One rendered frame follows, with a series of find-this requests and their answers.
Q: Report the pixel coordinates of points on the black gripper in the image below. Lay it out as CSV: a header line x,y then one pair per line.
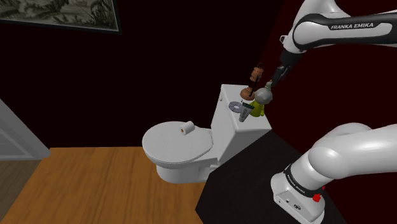
x,y
288,59

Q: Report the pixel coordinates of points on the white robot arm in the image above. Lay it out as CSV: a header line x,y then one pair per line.
x,y
335,155

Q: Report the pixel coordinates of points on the grey round flask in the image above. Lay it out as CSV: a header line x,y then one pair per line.
x,y
263,95

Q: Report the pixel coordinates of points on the grey green tube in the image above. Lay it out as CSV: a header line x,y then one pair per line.
x,y
245,112

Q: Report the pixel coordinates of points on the silver purple disc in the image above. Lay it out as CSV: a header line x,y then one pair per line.
x,y
233,107

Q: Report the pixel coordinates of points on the black robot stand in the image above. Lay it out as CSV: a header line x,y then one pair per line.
x,y
248,173

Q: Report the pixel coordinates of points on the white toilet paper roll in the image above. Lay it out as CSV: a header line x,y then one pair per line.
x,y
188,127

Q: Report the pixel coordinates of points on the grey door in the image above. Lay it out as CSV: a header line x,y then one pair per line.
x,y
18,139

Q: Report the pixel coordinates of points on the framed grey wall picture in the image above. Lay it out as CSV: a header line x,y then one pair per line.
x,y
55,12

